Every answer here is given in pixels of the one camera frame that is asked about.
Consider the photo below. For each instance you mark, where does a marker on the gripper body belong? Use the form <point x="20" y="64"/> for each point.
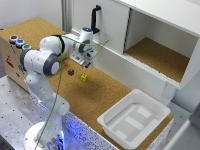
<point x="83" y="57"/>

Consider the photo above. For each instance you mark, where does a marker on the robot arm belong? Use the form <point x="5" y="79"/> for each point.
<point x="40" y="86"/>

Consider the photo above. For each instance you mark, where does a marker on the purple block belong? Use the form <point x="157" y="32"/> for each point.
<point x="71" y="71"/>

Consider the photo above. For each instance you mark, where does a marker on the yellow block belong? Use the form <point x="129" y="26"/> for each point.
<point x="84" y="77"/>

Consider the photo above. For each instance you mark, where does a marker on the white sliding door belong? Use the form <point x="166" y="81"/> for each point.
<point x="113" y="23"/>

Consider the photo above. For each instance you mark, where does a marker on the green button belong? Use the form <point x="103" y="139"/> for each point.
<point x="26" y="47"/>

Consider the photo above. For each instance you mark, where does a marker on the blue button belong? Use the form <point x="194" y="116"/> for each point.
<point x="20" y="42"/>

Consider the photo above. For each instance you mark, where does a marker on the white plastic box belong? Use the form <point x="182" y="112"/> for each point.
<point x="110" y="123"/>

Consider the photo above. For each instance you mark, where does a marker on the red button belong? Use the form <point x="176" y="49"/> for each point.
<point x="13" y="39"/>

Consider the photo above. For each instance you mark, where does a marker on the white cabinet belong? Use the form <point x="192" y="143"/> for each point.
<point x="173" y="13"/>

